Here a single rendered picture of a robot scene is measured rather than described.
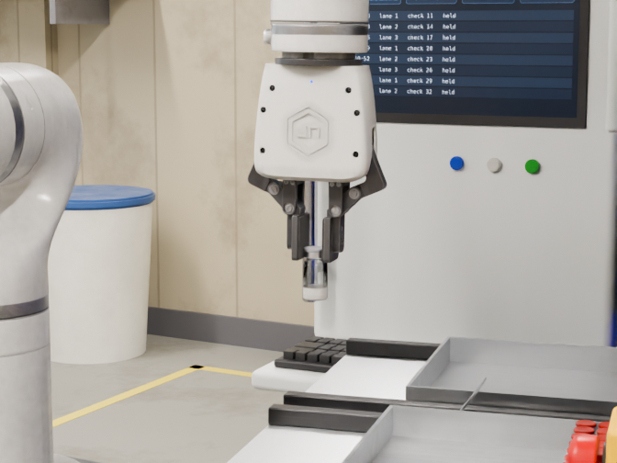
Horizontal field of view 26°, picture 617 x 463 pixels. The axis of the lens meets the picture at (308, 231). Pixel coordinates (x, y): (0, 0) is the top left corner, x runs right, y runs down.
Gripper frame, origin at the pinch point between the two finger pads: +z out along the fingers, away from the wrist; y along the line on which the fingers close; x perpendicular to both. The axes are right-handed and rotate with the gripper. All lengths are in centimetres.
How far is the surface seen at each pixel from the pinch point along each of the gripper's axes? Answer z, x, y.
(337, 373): 26, 50, -11
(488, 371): 25, 56, 8
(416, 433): 24.9, 25.3, 4.4
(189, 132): 27, 413, -174
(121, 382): 116, 338, -172
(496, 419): 22.5, 25.3, 12.9
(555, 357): 24, 59, 16
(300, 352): 31, 79, -25
